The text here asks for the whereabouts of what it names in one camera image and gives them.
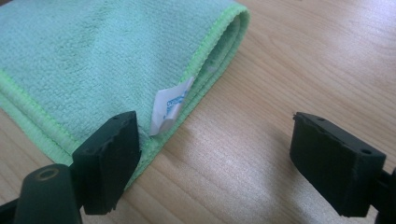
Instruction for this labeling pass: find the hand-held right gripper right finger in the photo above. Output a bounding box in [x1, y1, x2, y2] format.
[290, 111, 388, 218]

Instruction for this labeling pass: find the green microfibre towel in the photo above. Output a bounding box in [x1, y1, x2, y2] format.
[0, 0, 252, 191]

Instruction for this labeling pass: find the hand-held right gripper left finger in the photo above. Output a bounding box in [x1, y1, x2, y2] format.
[71, 110, 142, 216]

